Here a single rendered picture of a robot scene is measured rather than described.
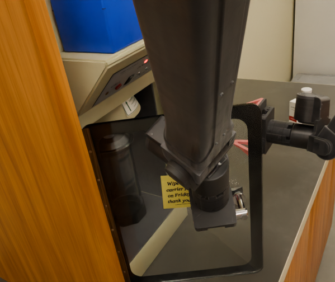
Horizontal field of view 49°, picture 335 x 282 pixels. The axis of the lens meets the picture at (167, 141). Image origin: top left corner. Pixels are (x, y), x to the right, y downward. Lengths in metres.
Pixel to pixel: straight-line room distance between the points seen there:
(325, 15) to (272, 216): 2.74
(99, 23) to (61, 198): 0.27
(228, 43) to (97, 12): 0.34
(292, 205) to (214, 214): 0.55
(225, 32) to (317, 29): 3.46
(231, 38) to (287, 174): 1.03
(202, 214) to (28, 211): 0.32
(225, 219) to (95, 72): 0.29
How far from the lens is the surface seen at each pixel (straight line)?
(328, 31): 3.63
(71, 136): 0.51
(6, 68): 0.53
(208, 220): 0.57
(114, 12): 0.54
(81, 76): 0.55
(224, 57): 0.22
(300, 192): 1.15
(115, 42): 0.54
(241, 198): 0.70
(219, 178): 0.48
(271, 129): 0.89
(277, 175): 1.21
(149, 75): 0.80
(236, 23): 0.20
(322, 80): 3.60
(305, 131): 0.88
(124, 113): 0.77
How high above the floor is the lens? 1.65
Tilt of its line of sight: 29 degrees down
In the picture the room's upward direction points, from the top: 9 degrees counter-clockwise
